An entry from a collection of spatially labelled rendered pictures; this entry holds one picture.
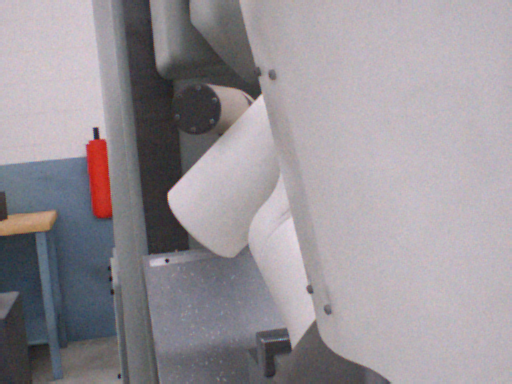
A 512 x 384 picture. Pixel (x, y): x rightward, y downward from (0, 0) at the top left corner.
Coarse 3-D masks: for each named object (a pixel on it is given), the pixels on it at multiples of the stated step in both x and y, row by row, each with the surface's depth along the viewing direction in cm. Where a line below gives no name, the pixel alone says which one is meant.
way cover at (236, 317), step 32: (160, 256) 107; (192, 256) 108; (160, 288) 105; (192, 288) 106; (224, 288) 107; (256, 288) 107; (160, 320) 103; (192, 320) 104; (224, 320) 105; (256, 320) 105; (160, 352) 101; (192, 352) 102; (224, 352) 103
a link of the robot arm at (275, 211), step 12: (276, 192) 42; (264, 204) 43; (276, 204) 42; (288, 204) 41; (264, 216) 42; (276, 216) 41; (288, 216) 41; (252, 228) 43; (264, 228) 42; (276, 228) 41; (252, 240) 43; (264, 240) 41; (252, 252) 43
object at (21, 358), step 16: (0, 304) 68; (16, 304) 70; (0, 320) 62; (16, 320) 68; (0, 336) 62; (16, 336) 67; (0, 352) 62; (16, 352) 66; (0, 368) 62; (16, 368) 65
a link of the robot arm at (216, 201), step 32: (192, 96) 48; (224, 96) 49; (192, 128) 48; (224, 128) 51; (256, 128) 48; (224, 160) 48; (256, 160) 47; (192, 192) 49; (224, 192) 48; (256, 192) 48; (192, 224) 49; (224, 224) 49; (224, 256) 50
